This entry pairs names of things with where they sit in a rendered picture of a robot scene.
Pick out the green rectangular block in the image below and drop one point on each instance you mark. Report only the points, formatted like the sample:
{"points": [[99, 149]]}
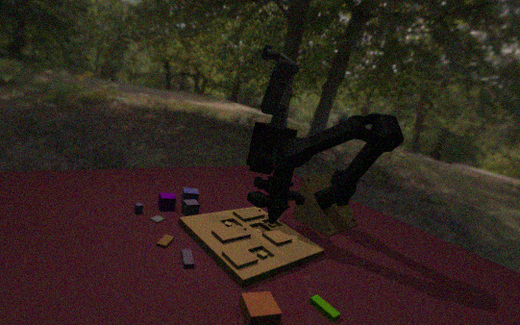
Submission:
{"points": [[324, 308]]}

